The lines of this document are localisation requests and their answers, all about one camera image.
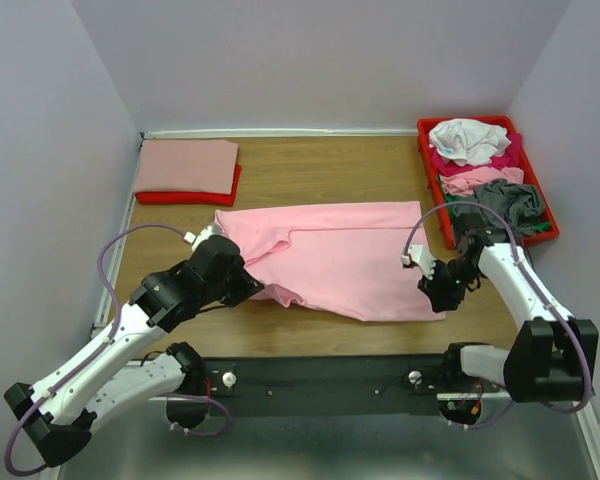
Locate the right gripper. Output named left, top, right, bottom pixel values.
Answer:
left=417, top=256, right=483, bottom=314

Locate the light pink t-shirt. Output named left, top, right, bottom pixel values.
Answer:
left=215, top=201, right=445, bottom=322

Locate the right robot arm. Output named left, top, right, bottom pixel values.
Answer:
left=401, top=213, right=599, bottom=409

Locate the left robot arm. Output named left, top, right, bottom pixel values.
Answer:
left=4, top=226, right=264, bottom=477

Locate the green garment in bin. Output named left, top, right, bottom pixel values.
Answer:
left=454, top=193, right=551, bottom=237

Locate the folded red t-shirt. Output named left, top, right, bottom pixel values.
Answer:
left=134, top=164, right=242, bottom=207

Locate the salmon pink garment in bin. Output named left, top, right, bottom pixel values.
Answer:
left=439, top=166, right=524, bottom=197

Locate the grey garment in bin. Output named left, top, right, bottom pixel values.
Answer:
left=464, top=179, right=550, bottom=237

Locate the folded pink t-shirt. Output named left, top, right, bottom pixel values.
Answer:
left=134, top=139, right=238, bottom=194

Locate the red plastic bin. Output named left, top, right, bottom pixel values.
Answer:
left=417, top=115, right=560, bottom=249

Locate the magenta garment in bin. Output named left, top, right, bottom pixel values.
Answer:
left=428, top=133, right=522, bottom=176

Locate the white t-shirt in bin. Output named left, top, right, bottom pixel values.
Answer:
left=428, top=118, right=511, bottom=167

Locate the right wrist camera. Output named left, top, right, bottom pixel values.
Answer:
left=401, top=244, right=437, bottom=280

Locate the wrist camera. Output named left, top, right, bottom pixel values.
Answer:
left=183, top=223, right=223, bottom=252
left=401, top=244, right=437, bottom=280

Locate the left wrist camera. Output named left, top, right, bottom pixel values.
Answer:
left=183, top=223, right=223, bottom=252

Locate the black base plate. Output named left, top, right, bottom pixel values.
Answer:
left=144, top=353, right=501, bottom=426

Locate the aluminium frame rail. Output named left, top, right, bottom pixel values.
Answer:
left=39, top=194, right=600, bottom=480

